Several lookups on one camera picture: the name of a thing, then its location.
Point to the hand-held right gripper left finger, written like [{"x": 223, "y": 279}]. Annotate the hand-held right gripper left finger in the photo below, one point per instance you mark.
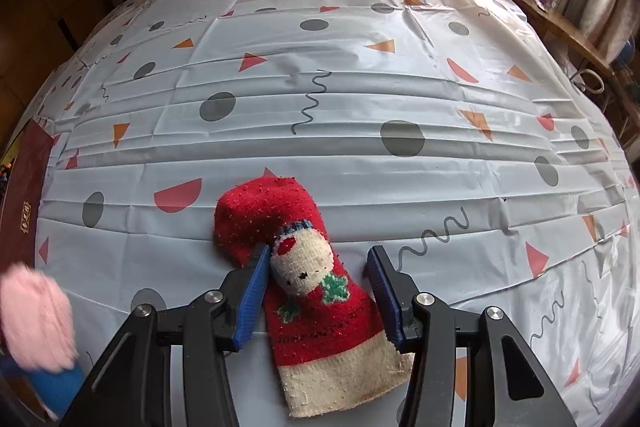
[{"x": 252, "y": 292}]

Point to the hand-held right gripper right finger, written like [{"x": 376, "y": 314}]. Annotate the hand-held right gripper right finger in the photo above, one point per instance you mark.
[{"x": 385, "y": 302}]

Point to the red snowman sock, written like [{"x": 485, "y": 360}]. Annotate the red snowman sock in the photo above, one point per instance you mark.
[{"x": 310, "y": 317}]

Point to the pink towel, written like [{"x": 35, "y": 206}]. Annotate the pink towel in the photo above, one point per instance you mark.
[{"x": 35, "y": 317}]

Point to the gold lined maroon box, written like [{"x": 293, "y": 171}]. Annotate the gold lined maroon box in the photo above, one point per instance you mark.
[{"x": 25, "y": 187}]

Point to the wooden side desk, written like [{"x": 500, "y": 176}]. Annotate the wooden side desk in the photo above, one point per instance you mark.
[{"x": 565, "y": 27}]

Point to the blue plastic object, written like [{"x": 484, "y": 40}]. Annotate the blue plastic object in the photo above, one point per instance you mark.
[{"x": 629, "y": 52}]

